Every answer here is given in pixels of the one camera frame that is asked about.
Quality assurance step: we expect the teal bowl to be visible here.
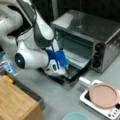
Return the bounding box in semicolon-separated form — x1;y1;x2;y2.
63;112;90;120

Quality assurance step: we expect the silver toaster oven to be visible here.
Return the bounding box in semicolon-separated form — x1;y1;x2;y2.
51;10;120;72

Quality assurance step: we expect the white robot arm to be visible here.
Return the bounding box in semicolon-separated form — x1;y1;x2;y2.
0;0;68;76

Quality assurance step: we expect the pink frying pan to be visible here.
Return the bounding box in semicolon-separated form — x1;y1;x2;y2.
79;77;120;109

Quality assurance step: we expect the wooden shelf cabinet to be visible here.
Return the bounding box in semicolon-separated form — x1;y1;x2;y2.
0;76;44;120

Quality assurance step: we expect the toaster oven glass door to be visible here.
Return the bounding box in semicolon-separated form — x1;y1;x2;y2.
39;57;91;85

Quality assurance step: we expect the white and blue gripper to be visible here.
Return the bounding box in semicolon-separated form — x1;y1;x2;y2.
44;49;68;76

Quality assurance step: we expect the blue plastic bottle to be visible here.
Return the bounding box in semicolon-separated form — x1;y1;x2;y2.
0;61;15;76

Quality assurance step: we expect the white induction cooker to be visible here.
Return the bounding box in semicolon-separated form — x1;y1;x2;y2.
80;80;120;120

